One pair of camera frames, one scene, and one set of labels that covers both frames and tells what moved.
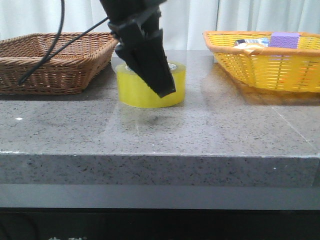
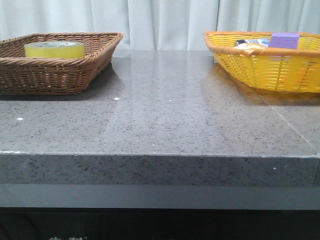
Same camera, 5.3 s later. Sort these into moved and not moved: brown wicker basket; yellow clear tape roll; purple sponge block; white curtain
Moved: yellow clear tape roll
Not moved: brown wicker basket; white curtain; purple sponge block
